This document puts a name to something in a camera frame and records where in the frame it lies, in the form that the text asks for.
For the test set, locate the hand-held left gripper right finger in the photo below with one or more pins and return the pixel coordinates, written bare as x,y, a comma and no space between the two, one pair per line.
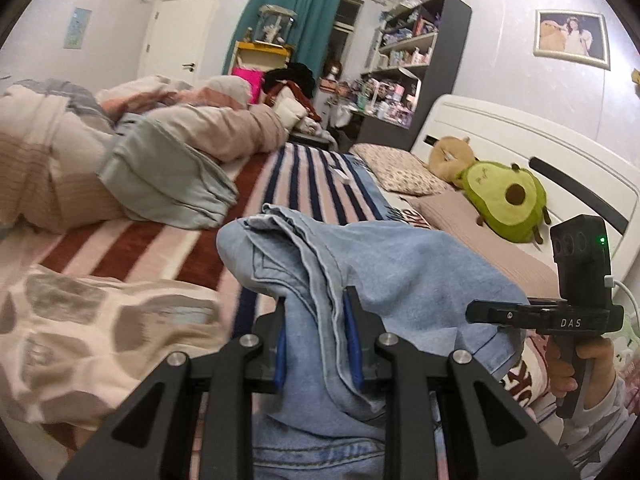
354,355

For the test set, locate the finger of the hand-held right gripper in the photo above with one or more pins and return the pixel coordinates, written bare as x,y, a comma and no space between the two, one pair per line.
500,314

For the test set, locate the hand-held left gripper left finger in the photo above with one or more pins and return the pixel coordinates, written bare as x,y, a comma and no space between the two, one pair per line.
280,355

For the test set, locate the light blue denim pants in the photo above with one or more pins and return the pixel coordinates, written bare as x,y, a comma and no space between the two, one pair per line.
400,280

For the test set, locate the person's right forearm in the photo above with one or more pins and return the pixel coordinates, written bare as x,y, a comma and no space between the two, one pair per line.
600,435

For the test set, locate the person's right hand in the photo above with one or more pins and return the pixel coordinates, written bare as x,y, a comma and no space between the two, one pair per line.
600,365

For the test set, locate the beige ribbed pillow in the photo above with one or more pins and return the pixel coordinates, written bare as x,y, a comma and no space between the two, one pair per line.
510,265

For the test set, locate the green avocado plush toy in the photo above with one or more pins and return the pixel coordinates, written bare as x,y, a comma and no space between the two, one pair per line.
485,197

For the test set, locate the white bed headboard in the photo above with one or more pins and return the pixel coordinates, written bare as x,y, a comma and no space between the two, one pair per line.
500,125

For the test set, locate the brown plush toy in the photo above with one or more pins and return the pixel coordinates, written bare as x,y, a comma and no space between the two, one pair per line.
447,155

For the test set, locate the striped printed blanket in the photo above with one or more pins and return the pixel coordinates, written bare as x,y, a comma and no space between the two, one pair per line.
150,245

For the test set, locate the floral pillow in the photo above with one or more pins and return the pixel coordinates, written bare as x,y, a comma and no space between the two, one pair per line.
400,170

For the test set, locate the white remote control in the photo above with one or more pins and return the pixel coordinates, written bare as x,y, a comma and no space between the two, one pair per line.
342,175

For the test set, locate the folded grey-green cloth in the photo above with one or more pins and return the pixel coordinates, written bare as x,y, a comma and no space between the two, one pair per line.
160,180

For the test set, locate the pink and grey duvet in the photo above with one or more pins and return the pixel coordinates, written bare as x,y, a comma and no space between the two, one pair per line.
215,125

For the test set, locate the white puffer jacket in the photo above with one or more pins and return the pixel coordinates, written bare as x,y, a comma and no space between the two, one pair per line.
289,110

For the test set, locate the cluttered desk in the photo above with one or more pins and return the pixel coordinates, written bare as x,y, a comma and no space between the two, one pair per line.
380,100

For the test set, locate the dark grey bookshelf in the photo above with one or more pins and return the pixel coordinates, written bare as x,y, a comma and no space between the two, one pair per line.
450,60

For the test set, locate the pink bag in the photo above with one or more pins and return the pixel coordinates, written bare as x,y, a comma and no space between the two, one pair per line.
249,82

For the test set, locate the pile of dark clothes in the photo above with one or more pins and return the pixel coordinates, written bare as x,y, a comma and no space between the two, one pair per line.
295,77

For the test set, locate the mannequin head with wig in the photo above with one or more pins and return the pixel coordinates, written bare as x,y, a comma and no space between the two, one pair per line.
331,75

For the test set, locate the yellow shelf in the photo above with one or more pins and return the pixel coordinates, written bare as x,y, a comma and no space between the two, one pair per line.
262,49

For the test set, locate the window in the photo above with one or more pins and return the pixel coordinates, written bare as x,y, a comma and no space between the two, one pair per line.
345,30

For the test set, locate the glass display case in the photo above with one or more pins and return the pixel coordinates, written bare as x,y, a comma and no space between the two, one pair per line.
275,25

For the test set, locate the teal curtain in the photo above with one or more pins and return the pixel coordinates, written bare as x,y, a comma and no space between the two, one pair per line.
310,25

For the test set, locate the white door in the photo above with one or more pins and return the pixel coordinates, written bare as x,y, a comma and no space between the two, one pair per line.
180,35

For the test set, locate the yellow wall ornament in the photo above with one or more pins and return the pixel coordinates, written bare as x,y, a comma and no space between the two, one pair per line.
635,76

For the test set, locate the framed wall picture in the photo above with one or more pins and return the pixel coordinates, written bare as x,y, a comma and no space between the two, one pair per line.
570,37

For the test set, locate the small wall poster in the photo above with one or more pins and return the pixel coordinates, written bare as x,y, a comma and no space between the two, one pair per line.
77,28

